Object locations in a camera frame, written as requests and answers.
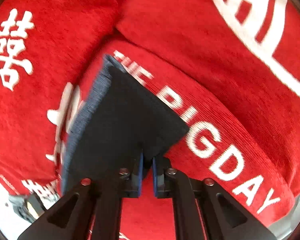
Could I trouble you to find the black pants with grey trim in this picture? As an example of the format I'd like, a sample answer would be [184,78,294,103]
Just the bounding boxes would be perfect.
[61,55,189,193]

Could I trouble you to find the grey cloth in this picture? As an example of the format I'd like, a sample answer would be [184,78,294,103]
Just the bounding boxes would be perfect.
[8,193,47,223]

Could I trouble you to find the red wedding bedspread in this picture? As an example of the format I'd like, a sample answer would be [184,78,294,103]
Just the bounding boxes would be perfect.
[47,33,298,240]

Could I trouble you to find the red folded wedding quilt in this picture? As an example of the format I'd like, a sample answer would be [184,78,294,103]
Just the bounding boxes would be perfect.
[0,0,300,199]

